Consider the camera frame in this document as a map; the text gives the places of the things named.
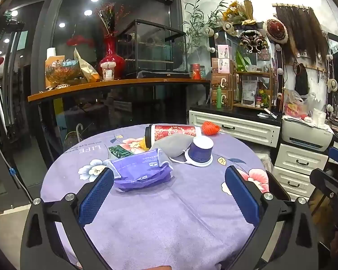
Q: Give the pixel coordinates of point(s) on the red tin can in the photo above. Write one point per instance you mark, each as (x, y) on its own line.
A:
(195, 71)

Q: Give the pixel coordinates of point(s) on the white printer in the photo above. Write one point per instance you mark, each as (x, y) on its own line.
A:
(304, 135)

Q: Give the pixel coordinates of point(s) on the clear plastic bag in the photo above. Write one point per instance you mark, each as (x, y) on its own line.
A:
(294, 108)

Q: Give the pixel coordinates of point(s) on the small straw hat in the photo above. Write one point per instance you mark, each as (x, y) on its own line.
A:
(332, 85)

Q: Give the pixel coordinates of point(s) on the brown printed box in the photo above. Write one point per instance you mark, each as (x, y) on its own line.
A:
(219, 81)
(226, 99)

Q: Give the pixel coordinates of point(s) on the red vase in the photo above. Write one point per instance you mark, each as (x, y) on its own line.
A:
(111, 59)

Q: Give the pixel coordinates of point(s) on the green leafy plant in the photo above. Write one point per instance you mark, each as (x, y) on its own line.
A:
(195, 25)

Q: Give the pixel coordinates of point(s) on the pink leaflet card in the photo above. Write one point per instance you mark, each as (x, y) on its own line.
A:
(224, 51)

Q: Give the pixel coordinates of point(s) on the glass display case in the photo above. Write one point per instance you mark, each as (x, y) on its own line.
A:
(152, 47)

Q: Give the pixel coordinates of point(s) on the red round woven ornament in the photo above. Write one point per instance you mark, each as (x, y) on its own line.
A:
(277, 31)

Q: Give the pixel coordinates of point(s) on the green bottle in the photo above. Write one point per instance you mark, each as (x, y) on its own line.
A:
(219, 98)

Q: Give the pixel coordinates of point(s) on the dark hanging hair pieces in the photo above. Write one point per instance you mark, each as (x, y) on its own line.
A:
(298, 31)

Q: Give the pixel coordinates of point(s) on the brown box with pink picture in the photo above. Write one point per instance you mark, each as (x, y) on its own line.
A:
(221, 66)

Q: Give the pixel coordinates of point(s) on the yellow dried flowers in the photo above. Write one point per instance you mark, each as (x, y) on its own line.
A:
(233, 9)

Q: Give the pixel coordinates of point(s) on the black hanging bag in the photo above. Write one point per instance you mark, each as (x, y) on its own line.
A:
(302, 81)

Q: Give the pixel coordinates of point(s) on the orange knitted strawberry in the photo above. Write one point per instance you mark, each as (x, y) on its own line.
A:
(209, 128)

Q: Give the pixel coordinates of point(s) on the grey face mask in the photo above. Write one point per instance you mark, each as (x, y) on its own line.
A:
(171, 147)

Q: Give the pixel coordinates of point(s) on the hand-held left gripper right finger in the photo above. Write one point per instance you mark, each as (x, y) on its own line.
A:
(242, 194)

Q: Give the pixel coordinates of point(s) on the dried red flower stems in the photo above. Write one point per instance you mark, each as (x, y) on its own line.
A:
(108, 17)

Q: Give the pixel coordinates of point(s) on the dark curled ornament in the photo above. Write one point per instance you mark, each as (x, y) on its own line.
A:
(252, 40)

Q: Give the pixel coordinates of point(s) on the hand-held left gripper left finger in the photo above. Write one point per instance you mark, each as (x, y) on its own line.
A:
(97, 194)

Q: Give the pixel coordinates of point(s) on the small glass jar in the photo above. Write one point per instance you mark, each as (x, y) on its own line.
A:
(202, 72)

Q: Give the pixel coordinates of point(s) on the green snack packet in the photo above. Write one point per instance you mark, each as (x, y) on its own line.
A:
(119, 150)

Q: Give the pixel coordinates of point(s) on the purple floral tablecloth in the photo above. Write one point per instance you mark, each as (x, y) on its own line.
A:
(171, 216)

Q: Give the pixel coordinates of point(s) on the wooden shelf rack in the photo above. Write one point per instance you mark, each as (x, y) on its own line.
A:
(252, 73)

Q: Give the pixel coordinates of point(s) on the white drawer cabinet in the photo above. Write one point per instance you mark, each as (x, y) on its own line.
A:
(242, 129)

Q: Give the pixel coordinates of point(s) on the white paper cup stack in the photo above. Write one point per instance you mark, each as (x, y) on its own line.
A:
(51, 53)

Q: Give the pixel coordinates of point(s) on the blue paper cup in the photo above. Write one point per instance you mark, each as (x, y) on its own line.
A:
(201, 149)

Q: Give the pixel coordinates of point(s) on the purple plastic packet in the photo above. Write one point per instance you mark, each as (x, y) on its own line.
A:
(143, 170)

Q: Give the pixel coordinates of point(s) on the yellow foam net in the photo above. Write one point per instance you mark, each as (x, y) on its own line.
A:
(143, 144)

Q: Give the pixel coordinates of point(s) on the clear snack jar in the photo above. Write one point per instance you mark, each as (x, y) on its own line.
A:
(108, 71)

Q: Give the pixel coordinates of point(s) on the wooden counter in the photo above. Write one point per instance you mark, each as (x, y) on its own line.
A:
(115, 85)

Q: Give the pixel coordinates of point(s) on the red tall cup black lid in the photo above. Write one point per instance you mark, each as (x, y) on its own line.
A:
(174, 132)

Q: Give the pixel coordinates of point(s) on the patterned glass bowl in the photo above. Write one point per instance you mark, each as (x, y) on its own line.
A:
(62, 71)

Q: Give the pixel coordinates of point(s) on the white small drawer unit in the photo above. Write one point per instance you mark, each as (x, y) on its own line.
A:
(298, 157)

